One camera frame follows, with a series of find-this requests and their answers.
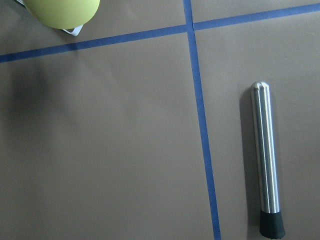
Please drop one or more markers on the steel muddler black tip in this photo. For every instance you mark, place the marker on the steel muddler black tip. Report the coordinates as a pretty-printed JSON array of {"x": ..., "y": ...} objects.
[{"x": 270, "y": 221}]

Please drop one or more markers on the white wire cup rack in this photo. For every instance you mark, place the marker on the white wire cup rack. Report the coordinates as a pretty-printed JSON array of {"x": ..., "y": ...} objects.
[{"x": 73, "y": 31}]

